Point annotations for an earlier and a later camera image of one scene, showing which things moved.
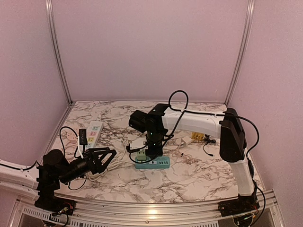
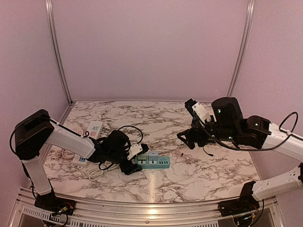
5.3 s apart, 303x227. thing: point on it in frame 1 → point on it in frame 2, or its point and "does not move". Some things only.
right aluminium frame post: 251,8 does not move
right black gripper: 155,153 → 190,133
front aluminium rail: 202,214 does not move
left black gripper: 89,153 → 130,168
